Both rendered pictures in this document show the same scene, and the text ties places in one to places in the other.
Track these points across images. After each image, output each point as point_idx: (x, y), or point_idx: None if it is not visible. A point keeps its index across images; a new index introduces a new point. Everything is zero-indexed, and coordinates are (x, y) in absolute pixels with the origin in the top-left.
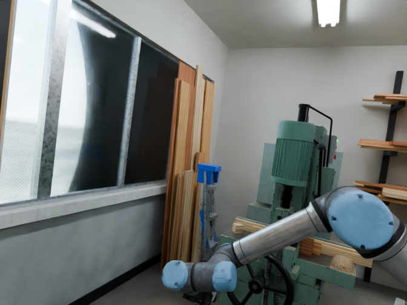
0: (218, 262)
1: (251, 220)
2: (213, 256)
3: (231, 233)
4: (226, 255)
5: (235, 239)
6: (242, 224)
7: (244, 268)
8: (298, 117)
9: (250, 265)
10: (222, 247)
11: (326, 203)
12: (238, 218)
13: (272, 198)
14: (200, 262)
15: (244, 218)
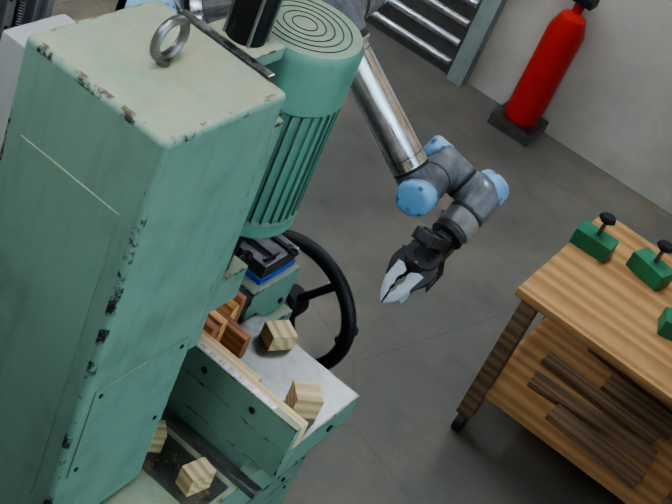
0: (449, 147)
1: (261, 392)
2: (451, 168)
3: (324, 397)
4: (433, 163)
5: (324, 367)
6: (295, 386)
7: None
8: (273, 22)
9: (316, 288)
10: (436, 177)
11: (369, 9)
12: (295, 420)
13: (185, 354)
14: (468, 166)
15: (276, 409)
